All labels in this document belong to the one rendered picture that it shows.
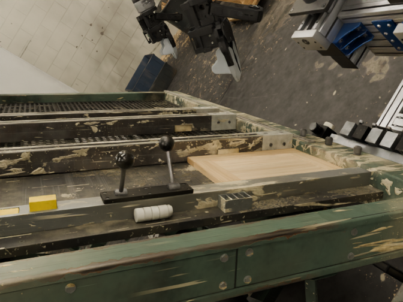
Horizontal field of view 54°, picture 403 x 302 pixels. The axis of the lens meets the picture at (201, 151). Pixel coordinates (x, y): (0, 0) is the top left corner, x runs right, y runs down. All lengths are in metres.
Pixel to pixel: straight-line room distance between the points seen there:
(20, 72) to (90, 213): 4.24
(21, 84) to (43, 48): 1.49
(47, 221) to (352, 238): 0.60
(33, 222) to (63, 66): 5.66
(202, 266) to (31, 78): 4.49
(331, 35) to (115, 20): 5.19
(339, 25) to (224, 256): 1.18
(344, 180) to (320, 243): 0.37
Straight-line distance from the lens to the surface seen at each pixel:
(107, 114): 1.79
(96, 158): 1.19
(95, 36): 6.48
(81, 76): 6.46
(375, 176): 1.18
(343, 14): 1.63
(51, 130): 1.60
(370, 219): 0.84
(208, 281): 0.69
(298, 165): 1.24
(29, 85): 5.02
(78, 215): 0.84
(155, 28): 1.56
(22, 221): 0.84
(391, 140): 1.39
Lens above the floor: 1.78
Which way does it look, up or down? 27 degrees down
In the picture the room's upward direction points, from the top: 59 degrees counter-clockwise
